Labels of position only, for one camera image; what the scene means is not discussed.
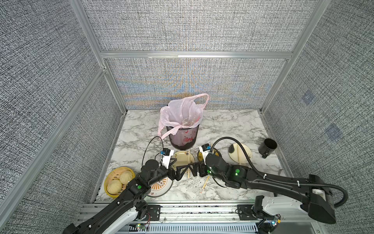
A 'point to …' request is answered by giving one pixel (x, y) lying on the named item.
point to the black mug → (267, 147)
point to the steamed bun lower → (114, 186)
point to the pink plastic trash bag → (185, 112)
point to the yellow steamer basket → (114, 174)
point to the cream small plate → (181, 159)
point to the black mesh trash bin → (184, 138)
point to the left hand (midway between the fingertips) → (184, 163)
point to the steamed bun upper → (125, 176)
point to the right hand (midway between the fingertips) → (194, 159)
